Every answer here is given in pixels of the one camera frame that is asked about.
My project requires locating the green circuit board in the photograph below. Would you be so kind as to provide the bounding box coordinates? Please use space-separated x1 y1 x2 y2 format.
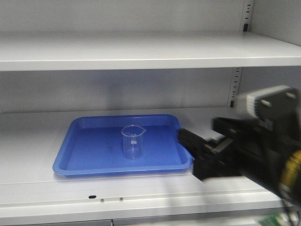
257 213 288 226

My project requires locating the small clear glass beaker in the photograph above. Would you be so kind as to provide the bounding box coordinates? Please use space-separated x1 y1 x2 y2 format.
121 125 146 160

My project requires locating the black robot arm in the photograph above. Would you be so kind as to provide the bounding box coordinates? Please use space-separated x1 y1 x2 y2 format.
177 114 301 206

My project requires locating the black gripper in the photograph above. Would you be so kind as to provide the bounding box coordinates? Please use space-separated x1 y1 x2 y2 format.
177 115 301 181

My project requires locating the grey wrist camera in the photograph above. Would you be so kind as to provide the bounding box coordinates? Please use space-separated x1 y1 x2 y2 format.
234 85 301 121

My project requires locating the blue plastic tray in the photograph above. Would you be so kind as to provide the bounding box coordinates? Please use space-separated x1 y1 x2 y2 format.
53 114 193 177

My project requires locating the white cabinet shelf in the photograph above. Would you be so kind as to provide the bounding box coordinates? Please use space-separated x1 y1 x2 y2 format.
0 107 281 226

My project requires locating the upper cabinet shelf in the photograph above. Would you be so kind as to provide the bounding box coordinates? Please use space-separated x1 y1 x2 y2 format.
0 31 301 72

